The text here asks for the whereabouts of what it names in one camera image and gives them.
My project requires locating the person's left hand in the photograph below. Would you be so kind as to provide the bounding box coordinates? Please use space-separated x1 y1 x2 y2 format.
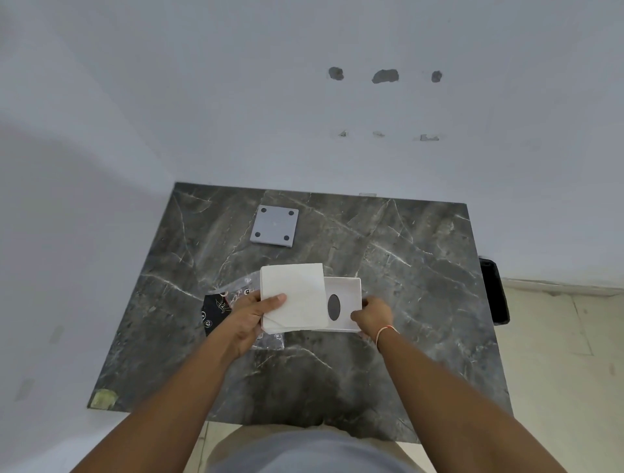
224 293 288 362

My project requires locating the person's right hand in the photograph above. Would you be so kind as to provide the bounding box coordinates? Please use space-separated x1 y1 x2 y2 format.
350 297 394 342

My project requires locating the white box tray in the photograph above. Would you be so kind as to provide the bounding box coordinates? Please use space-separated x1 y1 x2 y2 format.
312 277 363 334

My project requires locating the white box lid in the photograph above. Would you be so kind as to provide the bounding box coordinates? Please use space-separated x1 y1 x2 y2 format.
260 263 328 334

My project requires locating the person's right forearm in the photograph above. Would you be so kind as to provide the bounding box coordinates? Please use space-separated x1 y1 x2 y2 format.
374 326 568 473

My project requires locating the person's left forearm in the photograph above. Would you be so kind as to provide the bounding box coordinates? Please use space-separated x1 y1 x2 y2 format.
68 319 252 473

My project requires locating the clear plastic bag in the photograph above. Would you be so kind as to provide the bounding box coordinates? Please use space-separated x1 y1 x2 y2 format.
214 273 285 350

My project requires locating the orange wrist thread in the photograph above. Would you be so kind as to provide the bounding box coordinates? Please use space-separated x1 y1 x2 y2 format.
375 325 400 353

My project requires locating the black printed packet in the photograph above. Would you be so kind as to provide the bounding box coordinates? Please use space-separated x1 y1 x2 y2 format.
200 292 236 338

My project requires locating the grey square plate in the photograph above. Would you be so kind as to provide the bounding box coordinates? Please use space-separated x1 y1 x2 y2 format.
250 205 299 249

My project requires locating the black bin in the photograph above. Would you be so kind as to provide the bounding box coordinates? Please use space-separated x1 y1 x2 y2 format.
480 259 511 326

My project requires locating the grey shirt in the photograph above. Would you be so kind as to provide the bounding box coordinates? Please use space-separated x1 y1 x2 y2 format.
207 423 420 473

